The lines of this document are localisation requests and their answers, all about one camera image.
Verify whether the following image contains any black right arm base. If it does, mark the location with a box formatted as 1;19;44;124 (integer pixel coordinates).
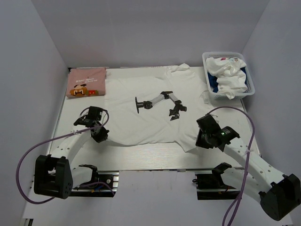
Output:
192;174;239;201

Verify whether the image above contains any white t shirt colourful print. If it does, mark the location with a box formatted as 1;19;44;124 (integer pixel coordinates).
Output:
206;57;247;99

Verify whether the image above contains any white plastic basket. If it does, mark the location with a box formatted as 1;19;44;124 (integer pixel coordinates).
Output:
202;52;255;100

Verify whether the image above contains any folded pink t shirt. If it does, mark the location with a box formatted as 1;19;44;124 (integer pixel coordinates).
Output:
65;67;107;98

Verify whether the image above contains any white t shirt robot print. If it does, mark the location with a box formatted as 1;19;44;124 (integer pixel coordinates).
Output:
104;64;210;152

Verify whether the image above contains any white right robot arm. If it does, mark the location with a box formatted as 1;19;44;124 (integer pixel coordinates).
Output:
196;114;301;221

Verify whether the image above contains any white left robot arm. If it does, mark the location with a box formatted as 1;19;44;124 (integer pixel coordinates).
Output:
33;106;109;199

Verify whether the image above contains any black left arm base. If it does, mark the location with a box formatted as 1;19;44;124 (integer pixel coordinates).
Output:
70;171;119;197

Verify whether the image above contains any blue t shirt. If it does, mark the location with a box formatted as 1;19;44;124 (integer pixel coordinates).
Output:
207;67;247;93

